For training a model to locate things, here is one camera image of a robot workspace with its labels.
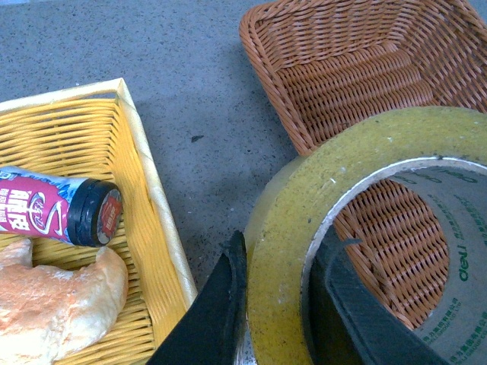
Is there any red labelled small bottle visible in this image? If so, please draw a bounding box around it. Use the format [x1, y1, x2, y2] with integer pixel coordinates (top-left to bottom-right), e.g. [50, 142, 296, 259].
[1, 167, 123, 247]

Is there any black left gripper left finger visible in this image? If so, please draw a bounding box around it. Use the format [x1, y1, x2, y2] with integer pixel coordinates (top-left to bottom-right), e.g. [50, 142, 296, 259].
[148, 230, 247, 364]

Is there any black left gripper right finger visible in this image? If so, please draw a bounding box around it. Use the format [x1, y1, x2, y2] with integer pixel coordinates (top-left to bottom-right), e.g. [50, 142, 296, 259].
[302, 227, 447, 364]

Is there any yellow woven basket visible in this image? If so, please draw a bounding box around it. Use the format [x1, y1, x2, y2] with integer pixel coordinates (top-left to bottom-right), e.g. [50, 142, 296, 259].
[1, 79, 197, 364]

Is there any yellow packing tape roll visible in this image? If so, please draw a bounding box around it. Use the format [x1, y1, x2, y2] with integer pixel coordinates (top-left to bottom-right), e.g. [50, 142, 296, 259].
[245, 106, 486, 364]

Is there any toy bread croissant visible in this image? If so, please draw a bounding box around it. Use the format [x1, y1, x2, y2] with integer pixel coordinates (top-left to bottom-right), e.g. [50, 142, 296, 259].
[1, 239, 129, 364]

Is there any brown wicker basket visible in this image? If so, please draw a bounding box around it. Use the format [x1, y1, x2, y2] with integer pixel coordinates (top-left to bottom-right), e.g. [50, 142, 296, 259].
[239, 1, 486, 329]

